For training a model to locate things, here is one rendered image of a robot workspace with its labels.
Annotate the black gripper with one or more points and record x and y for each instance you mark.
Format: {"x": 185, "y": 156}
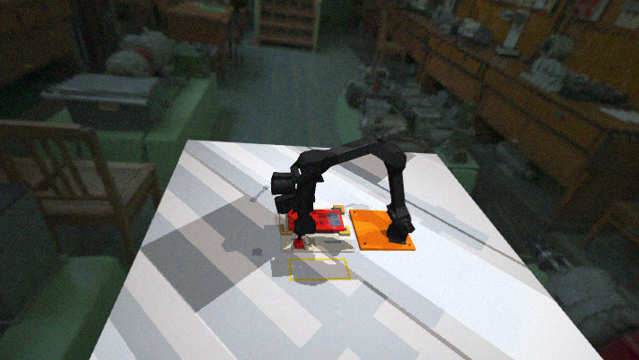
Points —
{"x": 305, "y": 224}

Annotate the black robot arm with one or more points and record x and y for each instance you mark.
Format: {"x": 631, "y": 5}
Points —
{"x": 314, "y": 163}

